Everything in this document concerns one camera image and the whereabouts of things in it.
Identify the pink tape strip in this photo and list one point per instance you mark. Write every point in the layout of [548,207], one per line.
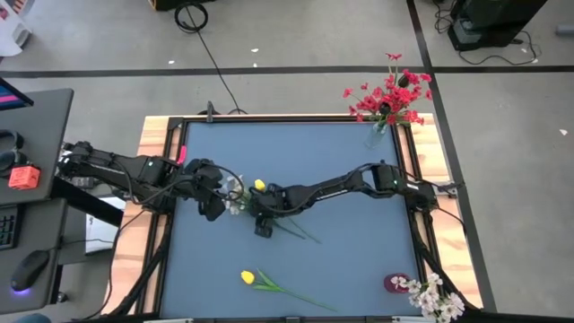
[182,154]

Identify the black keyboard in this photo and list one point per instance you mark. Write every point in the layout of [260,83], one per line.
[6,229]

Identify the black table frame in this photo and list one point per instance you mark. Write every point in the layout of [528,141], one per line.
[291,119]

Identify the small black floor box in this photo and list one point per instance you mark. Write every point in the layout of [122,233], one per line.
[166,3]

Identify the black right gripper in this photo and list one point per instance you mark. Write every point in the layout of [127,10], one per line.
[271,199]

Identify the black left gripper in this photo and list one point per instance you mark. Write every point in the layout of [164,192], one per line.
[206,177]

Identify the large black equipment box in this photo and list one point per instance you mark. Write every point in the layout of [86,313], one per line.
[493,18]

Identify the clear glass vase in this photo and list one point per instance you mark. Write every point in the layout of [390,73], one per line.
[376,137]

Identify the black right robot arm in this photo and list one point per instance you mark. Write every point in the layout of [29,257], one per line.
[390,179]

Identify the grey keyboard tray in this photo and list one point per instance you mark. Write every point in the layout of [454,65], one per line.
[40,229]

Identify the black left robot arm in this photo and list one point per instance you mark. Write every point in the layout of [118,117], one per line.
[112,163]

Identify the desk monitor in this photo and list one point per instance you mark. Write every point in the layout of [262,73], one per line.
[11,98]

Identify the yellow tulip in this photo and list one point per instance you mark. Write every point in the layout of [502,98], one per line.
[260,185]
[248,277]

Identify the white flower bunch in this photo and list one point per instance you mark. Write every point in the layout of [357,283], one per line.
[428,296]
[233,184]

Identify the orange cube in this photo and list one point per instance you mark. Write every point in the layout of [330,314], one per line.
[24,177]

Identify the grey frame post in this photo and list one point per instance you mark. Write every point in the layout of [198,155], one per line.
[209,112]

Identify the white bracket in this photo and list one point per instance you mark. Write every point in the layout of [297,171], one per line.
[417,319]
[168,320]

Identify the black computer mouse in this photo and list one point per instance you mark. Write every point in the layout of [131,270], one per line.
[29,269]

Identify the black headphones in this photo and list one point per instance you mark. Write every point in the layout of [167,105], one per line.
[15,139]

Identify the white box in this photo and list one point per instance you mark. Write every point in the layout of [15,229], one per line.
[101,233]

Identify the blue table mat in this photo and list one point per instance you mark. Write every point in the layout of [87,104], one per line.
[314,148]

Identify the red vase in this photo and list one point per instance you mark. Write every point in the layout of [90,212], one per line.
[391,287]

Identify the grey desk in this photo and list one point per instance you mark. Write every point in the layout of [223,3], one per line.
[45,134]

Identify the black desk beam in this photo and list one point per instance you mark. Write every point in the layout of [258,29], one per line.
[89,204]

